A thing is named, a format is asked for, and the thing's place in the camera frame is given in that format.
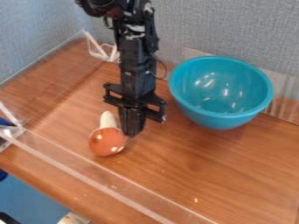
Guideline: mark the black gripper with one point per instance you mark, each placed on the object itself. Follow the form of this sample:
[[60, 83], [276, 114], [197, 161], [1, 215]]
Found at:
[[133, 94]]

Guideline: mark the blue plastic bowl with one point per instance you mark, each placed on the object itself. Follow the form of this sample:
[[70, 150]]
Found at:
[[220, 91]]

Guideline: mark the clear acrylic barrier wall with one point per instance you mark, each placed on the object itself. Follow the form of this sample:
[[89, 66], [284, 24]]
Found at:
[[180, 174]]

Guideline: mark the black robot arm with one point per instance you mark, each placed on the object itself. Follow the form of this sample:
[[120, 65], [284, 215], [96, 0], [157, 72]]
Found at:
[[130, 19]]

